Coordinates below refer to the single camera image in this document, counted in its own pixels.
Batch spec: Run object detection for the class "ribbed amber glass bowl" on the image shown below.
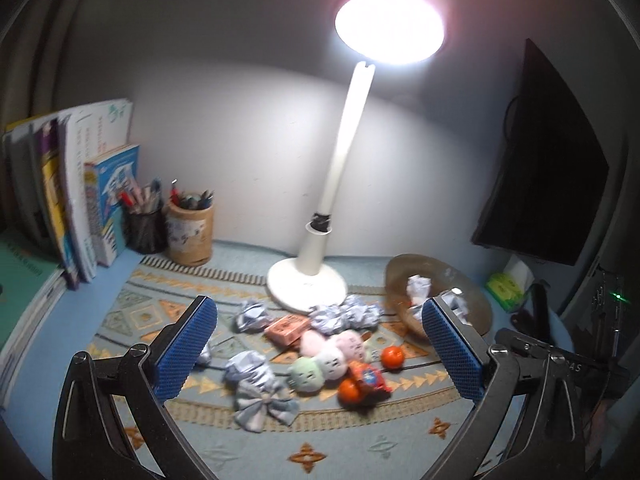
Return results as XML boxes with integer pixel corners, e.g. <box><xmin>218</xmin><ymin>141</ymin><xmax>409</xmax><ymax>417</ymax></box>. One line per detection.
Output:
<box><xmin>384</xmin><ymin>254</ymin><xmax>493</xmax><ymax>341</ymax></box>

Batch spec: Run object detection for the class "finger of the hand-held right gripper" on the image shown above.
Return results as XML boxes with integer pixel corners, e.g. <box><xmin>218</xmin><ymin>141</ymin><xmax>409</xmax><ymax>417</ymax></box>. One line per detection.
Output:
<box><xmin>495</xmin><ymin>329</ymin><xmax>552</xmax><ymax>360</ymax></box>

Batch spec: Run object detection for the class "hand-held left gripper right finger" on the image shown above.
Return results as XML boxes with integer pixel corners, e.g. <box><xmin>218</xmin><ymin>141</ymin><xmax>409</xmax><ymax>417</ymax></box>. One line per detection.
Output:
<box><xmin>421</xmin><ymin>295</ymin><xmax>586</xmax><ymax>480</ymax></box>

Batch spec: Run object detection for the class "patterned table mat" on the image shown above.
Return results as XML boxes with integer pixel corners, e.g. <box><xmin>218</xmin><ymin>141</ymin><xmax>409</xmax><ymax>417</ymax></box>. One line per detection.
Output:
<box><xmin>75</xmin><ymin>252</ymin><xmax>501</xmax><ymax>480</ymax></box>

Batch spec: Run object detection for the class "grey folder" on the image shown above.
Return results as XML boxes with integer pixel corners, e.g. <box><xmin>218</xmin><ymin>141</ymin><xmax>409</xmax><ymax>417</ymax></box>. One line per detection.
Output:
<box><xmin>2</xmin><ymin>119</ymin><xmax>46</xmax><ymax>256</ymax></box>

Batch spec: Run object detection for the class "dark device with green light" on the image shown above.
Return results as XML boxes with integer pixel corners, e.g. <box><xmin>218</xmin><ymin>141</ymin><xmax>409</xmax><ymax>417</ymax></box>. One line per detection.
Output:
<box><xmin>590</xmin><ymin>265</ymin><xmax>632</xmax><ymax>363</ymax></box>

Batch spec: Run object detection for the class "large white paper ball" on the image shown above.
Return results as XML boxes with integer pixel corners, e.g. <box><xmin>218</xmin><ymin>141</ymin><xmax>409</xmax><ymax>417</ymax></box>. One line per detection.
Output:
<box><xmin>223</xmin><ymin>351</ymin><xmax>275</xmax><ymax>391</ymax></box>

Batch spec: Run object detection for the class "bunch of dark pens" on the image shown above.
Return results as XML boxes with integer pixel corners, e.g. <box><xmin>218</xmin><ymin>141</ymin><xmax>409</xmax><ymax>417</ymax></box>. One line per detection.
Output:
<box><xmin>169</xmin><ymin>179</ymin><xmax>213</xmax><ymax>211</ymax></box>

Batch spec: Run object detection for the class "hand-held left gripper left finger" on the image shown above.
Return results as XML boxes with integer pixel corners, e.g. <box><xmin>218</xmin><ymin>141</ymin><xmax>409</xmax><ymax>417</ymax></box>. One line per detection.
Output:
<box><xmin>52</xmin><ymin>295</ymin><xmax>221</xmax><ymax>480</ymax></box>

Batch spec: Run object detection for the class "orange mandarin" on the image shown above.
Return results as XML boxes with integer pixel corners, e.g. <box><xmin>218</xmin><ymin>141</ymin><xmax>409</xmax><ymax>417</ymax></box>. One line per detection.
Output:
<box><xmin>380</xmin><ymin>345</ymin><xmax>406</xmax><ymax>371</ymax></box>
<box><xmin>336</xmin><ymin>379</ymin><xmax>363</xmax><ymax>407</ymax></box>

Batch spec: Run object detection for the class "black monitor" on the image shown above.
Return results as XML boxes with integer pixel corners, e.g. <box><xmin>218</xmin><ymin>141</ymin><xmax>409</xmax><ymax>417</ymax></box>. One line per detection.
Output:
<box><xmin>472</xmin><ymin>37</ymin><xmax>611</xmax><ymax>267</ymax></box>

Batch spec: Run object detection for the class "grey checked fabric bow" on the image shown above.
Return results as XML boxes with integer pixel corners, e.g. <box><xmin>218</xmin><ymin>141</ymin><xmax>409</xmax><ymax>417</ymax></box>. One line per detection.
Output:
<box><xmin>232</xmin><ymin>377</ymin><xmax>301</xmax><ymax>433</ymax></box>

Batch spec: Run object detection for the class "pale pink plush ball toy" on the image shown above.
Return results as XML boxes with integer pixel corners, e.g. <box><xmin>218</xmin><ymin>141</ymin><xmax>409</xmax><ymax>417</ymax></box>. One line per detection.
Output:
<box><xmin>330</xmin><ymin>331</ymin><xmax>368</xmax><ymax>363</ymax></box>

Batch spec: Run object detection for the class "black cable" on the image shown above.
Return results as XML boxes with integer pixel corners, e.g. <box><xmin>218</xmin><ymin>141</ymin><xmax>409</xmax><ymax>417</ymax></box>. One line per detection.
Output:
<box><xmin>501</xmin><ymin>94</ymin><xmax>522</xmax><ymax>143</ymax></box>

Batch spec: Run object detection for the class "grey curtain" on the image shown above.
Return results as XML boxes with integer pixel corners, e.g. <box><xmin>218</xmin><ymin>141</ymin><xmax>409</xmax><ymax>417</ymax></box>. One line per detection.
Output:
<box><xmin>10</xmin><ymin>0</ymin><xmax>106</xmax><ymax>131</ymax></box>

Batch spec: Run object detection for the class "blue illustrated book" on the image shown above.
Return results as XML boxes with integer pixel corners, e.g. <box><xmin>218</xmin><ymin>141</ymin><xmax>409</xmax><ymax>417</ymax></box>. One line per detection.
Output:
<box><xmin>84</xmin><ymin>144</ymin><xmax>141</xmax><ymax>267</ymax></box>

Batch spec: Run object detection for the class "green tissue pack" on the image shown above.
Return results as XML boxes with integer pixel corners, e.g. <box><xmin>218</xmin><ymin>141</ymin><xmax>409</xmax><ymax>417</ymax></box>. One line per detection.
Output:
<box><xmin>485</xmin><ymin>255</ymin><xmax>532</xmax><ymax>312</ymax></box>

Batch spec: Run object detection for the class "yellow and purple book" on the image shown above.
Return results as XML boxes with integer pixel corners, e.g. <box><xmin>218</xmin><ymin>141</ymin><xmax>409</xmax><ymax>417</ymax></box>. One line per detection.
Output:
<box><xmin>35</xmin><ymin>117</ymin><xmax>78</xmax><ymax>290</ymax></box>

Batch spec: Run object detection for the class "white printed book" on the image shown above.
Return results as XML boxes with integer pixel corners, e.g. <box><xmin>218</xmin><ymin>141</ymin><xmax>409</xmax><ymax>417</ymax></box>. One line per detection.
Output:
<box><xmin>56</xmin><ymin>99</ymin><xmax>134</xmax><ymax>282</ymax></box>

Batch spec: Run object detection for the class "red snack packet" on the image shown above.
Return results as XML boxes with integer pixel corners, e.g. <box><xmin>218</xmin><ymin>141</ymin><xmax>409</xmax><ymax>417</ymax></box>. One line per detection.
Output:
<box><xmin>347</xmin><ymin>360</ymin><xmax>392</xmax><ymax>396</ymax></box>

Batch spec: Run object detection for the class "bunch of coloured pens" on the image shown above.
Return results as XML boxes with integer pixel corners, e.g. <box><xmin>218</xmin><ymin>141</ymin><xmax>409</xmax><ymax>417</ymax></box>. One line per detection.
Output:
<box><xmin>117</xmin><ymin>177</ymin><xmax>163</xmax><ymax>213</ymax></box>

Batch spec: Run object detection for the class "small orange cardboard box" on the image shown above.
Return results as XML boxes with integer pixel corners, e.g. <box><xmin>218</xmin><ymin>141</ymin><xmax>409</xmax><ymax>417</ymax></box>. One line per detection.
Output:
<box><xmin>263</xmin><ymin>314</ymin><xmax>311</xmax><ymax>347</ymax></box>

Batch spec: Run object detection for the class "white desk lamp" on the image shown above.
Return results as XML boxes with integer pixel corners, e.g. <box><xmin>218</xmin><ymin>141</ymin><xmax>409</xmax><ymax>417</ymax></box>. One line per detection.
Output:
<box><xmin>267</xmin><ymin>0</ymin><xmax>446</xmax><ymax>311</ymax></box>

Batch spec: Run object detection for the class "wooden pen holder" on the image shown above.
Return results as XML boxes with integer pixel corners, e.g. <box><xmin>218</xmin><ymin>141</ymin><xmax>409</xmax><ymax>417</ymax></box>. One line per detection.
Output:
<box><xmin>166</xmin><ymin>202</ymin><xmax>215</xmax><ymax>267</ymax></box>

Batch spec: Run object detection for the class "black mesh pen holder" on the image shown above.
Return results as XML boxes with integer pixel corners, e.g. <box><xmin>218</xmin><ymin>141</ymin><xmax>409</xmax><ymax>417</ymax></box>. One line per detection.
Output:
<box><xmin>125</xmin><ymin>202</ymin><xmax>168</xmax><ymax>254</ymax></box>

